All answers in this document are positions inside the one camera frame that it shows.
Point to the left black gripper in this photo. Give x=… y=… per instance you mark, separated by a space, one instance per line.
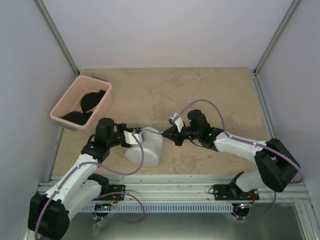
x=119 y=126

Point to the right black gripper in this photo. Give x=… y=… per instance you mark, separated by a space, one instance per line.
x=175 y=136

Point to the white mesh laundry bag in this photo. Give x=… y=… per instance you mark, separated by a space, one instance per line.
x=152 y=146

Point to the pink plastic bin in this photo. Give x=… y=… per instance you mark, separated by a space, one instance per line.
x=70 y=101

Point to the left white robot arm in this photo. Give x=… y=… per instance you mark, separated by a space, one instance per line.
x=50 y=213

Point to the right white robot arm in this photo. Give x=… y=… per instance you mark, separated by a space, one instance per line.
x=276 y=167

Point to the black bra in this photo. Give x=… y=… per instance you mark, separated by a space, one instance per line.
x=88 y=102

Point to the crumpled clear plastic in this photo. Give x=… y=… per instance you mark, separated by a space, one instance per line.
x=97 y=226

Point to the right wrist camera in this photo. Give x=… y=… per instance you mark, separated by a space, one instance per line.
x=177 y=121

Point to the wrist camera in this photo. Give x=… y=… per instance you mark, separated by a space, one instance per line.
x=133 y=138
x=177 y=121

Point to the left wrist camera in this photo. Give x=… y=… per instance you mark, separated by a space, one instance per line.
x=133 y=138

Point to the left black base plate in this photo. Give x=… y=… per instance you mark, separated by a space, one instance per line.
x=112 y=192

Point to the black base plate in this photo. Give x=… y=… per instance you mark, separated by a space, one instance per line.
x=225 y=192
x=112 y=192

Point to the aluminium rail frame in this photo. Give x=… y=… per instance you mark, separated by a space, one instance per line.
x=182 y=188

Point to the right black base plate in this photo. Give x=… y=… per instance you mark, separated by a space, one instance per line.
x=225 y=192

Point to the slotted cable duct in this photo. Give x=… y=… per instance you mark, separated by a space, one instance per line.
x=159 y=208

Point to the left frame post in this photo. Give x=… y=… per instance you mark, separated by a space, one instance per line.
x=56 y=35

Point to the frame post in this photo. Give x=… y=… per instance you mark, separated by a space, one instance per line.
x=56 y=35
x=277 y=35

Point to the right frame post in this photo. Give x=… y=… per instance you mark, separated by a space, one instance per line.
x=277 y=35

